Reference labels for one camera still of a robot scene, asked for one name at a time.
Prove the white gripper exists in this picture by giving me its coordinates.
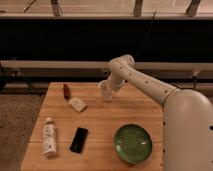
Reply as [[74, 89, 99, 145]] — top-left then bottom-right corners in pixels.
[[98, 80, 124, 94]]

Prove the white ceramic cup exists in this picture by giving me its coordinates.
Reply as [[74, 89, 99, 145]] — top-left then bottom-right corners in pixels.
[[98, 80, 112, 102]]

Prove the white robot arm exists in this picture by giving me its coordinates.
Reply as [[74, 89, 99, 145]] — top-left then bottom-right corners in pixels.
[[100, 55, 213, 171]]

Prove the green ceramic bowl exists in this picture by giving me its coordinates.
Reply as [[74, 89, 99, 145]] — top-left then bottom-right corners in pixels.
[[114, 124, 153, 165]]

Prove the small red brown object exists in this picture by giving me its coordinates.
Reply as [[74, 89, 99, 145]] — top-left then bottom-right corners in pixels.
[[63, 84, 71, 100]]

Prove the black phone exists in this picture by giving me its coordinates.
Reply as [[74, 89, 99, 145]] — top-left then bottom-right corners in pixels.
[[69, 127, 88, 153]]

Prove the white plastic bottle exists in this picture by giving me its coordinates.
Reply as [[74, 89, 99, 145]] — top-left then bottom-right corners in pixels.
[[42, 118, 57, 158]]

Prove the black cable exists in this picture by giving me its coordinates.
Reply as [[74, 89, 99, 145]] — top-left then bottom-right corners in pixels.
[[134, 10, 158, 59]]

